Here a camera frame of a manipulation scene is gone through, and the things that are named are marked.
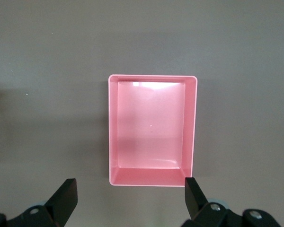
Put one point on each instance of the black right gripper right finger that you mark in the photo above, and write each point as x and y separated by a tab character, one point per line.
196	203

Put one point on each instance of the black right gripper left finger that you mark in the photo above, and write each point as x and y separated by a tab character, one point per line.
61	203

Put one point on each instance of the pink plastic box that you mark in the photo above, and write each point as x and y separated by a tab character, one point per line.
151	130

